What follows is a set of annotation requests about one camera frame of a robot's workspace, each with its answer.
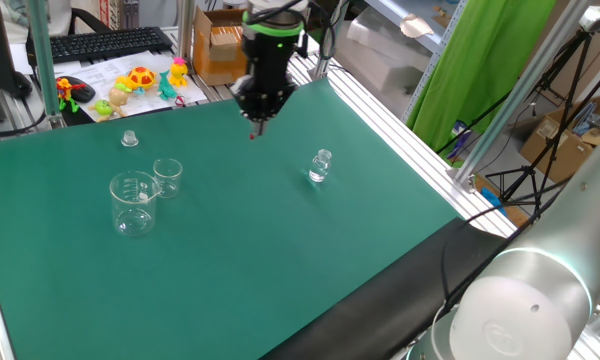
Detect beige toy animal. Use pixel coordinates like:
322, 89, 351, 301
107, 84, 132, 119

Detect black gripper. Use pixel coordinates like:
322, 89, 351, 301
229, 29, 306, 136

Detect black computer mouse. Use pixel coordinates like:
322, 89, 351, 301
55, 75, 97, 104

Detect aluminium frame post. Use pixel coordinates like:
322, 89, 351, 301
308, 0, 352, 81
452, 0, 594, 194
27, 0, 65, 130
177, 0, 197, 61

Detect black table mat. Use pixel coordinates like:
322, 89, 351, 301
259, 217, 511, 360

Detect yellow toy with pink cap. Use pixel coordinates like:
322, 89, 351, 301
168, 56, 190, 88

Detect teal toy dolphin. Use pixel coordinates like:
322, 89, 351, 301
157, 69, 178, 101

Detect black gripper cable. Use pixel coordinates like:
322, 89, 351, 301
244, 0, 351, 64

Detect beige shell-shaped object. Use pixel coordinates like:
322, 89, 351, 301
398, 13, 435, 39

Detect black computer keyboard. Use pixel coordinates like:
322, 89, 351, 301
25, 26, 174, 65

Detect green table mat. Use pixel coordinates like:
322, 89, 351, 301
0, 77, 461, 360

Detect red yellow toy robot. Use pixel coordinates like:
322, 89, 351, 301
55, 77, 87, 114

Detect bright green cloth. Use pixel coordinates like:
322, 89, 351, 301
406, 0, 559, 154

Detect colourful plastic toys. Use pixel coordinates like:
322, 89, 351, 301
54, 49, 209, 124

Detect large glass beaker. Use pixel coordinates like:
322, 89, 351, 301
108, 170, 162, 238

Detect small clear glass bottle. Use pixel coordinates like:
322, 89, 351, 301
308, 148, 333, 184

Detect yellow orange toy turtle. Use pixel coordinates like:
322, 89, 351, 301
115, 66, 158, 92

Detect small glass beaker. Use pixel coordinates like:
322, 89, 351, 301
152, 157, 184, 200

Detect taped cardboard box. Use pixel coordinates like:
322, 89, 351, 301
192, 4, 251, 87

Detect open cardboard box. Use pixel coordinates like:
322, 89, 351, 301
519, 93, 600, 185

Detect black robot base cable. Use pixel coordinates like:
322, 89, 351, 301
439, 182, 569, 321

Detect blue white packet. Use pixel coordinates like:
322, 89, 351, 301
449, 119, 474, 161

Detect grey metal shelf rack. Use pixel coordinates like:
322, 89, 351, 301
364, 0, 469, 124

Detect black camera tripod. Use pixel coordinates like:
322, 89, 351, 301
484, 32, 600, 221

